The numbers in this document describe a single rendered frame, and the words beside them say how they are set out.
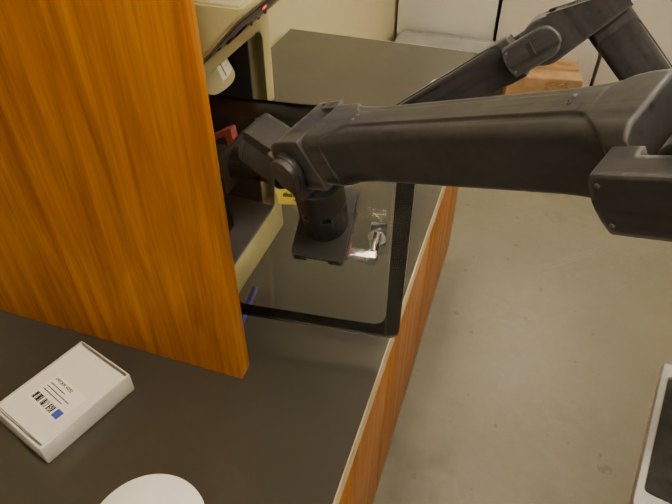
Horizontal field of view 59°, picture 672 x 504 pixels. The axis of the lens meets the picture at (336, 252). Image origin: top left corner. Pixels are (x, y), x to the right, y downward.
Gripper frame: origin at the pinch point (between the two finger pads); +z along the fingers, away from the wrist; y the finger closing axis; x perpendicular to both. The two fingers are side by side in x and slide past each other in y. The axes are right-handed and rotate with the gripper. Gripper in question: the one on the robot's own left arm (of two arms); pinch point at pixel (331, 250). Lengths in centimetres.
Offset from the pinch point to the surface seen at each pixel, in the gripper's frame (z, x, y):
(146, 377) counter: 20.7, -28.8, 18.7
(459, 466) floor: 126, 33, 12
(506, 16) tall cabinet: 198, 37, -250
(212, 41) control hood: -22.6, -15.1, -13.9
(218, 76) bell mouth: -3.2, -22.6, -24.3
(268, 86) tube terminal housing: 8.6, -19.0, -32.8
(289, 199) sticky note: -2.3, -6.9, -5.7
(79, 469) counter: 13.5, -30.9, 34.1
